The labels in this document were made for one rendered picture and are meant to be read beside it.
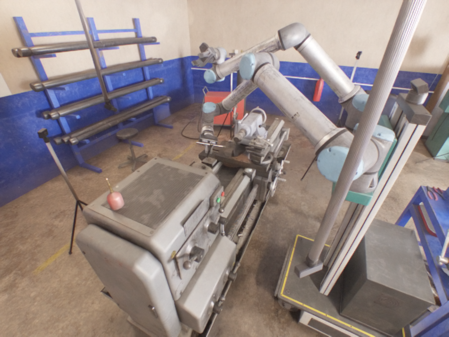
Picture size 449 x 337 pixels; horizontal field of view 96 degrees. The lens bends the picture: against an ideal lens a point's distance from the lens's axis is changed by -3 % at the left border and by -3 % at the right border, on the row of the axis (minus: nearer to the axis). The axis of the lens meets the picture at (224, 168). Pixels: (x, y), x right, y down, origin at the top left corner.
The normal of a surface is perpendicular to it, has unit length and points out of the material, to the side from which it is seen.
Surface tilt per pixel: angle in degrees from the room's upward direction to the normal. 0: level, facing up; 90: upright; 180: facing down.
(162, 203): 0
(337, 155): 92
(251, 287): 0
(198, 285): 32
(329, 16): 90
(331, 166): 92
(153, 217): 0
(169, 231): 45
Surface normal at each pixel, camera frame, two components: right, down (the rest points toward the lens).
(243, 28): -0.43, 0.51
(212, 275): 0.48, -0.57
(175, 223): 0.64, -0.41
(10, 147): 0.91, 0.24
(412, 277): 0.00, -0.82
